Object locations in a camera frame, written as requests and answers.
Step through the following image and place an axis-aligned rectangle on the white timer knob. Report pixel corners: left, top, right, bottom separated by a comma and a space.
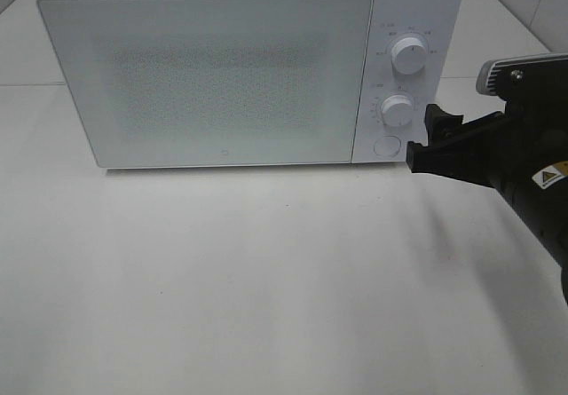
380, 94, 414, 128

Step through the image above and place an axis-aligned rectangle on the white power knob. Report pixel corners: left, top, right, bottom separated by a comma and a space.
390, 34, 429, 75

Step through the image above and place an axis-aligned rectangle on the round door release button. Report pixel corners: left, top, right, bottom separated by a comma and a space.
374, 135, 402, 157

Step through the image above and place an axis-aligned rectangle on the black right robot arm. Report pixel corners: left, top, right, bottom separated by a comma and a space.
406, 100, 567, 285

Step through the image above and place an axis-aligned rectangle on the white microwave oven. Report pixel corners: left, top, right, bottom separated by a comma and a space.
37, 0, 461, 169

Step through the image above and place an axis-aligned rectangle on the white microwave door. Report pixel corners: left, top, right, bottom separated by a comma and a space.
38, 0, 372, 169

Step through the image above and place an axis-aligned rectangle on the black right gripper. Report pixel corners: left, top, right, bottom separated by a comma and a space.
406, 101, 567, 217

